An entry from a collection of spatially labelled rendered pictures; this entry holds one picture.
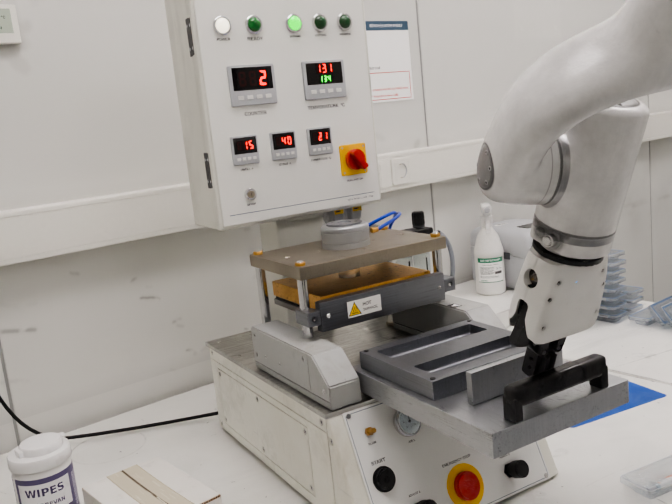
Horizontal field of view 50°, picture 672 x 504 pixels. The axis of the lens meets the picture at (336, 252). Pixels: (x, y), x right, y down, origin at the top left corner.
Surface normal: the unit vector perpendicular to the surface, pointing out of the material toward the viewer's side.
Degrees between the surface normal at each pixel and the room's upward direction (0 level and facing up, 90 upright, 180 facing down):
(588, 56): 53
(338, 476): 90
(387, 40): 90
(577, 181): 106
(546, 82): 59
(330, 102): 90
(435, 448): 65
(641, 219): 90
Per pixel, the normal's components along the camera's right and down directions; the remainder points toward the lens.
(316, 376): -0.86, 0.18
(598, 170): 0.00, 0.44
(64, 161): 0.62, 0.08
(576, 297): 0.51, 0.43
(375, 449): 0.41, -0.32
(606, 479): -0.11, -0.98
